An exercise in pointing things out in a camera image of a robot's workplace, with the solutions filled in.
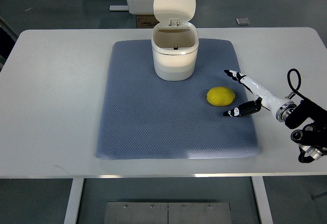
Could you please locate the white trash bin with lid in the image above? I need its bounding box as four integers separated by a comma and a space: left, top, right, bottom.
151, 0, 199, 81

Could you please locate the brown cardboard box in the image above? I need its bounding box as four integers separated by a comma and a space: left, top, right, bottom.
136, 15, 159, 29

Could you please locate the grey metal base plate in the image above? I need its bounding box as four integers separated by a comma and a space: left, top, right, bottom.
104, 202, 232, 224

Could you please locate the grey floor outlet plate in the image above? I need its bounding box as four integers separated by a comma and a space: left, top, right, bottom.
236, 17, 250, 26

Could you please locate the white table leg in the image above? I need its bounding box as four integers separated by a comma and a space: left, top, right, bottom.
64, 178, 84, 224
251, 176, 273, 224

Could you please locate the yellow lemon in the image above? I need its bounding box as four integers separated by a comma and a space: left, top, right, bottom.
206, 86, 236, 107

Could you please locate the white right table leg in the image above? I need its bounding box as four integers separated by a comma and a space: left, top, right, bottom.
251, 176, 273, 224

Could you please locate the blue textured mat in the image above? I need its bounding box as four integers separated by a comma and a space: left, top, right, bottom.
96, 39, 260, 160

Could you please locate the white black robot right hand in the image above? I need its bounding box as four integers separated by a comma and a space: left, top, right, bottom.
223, 70, 297, 122

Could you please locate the white left table leg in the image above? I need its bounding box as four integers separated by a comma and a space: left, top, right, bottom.
64, 178, 84, 224

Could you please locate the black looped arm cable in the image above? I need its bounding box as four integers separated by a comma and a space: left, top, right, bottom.
287, 68, 311, 102

